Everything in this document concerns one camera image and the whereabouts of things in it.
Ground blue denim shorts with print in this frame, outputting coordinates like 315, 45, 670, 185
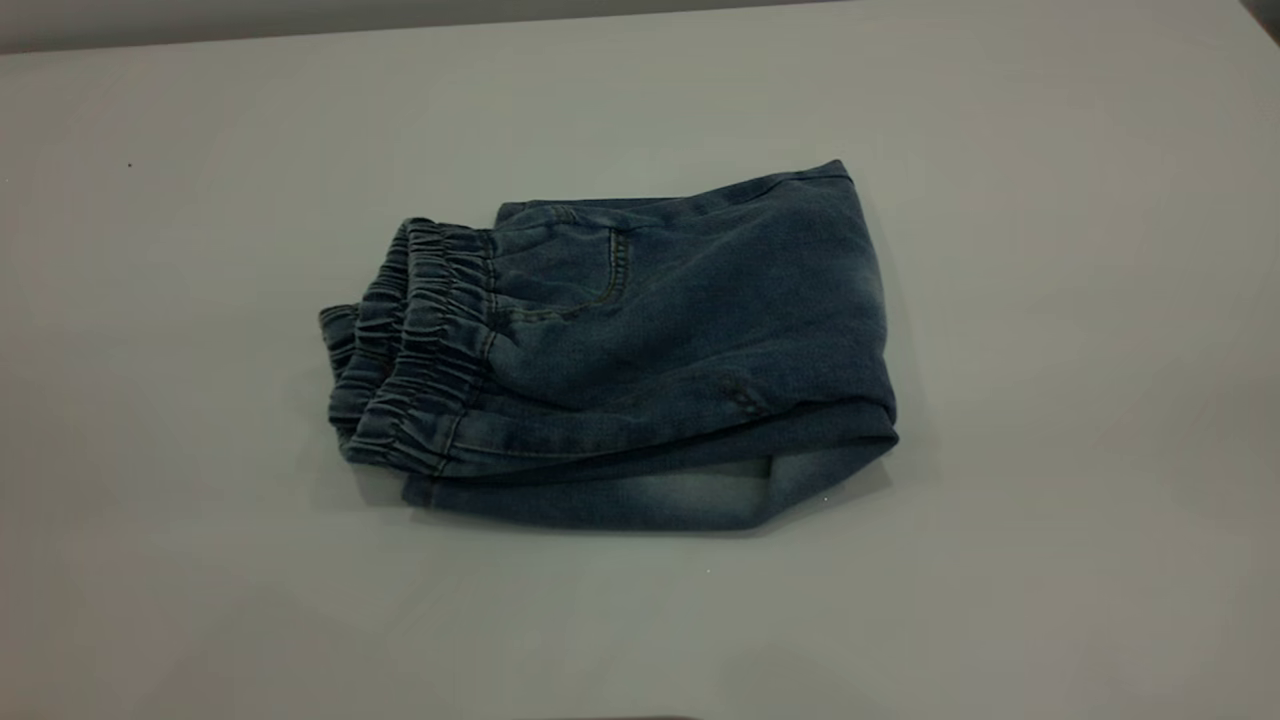
318, 160, 899, 533

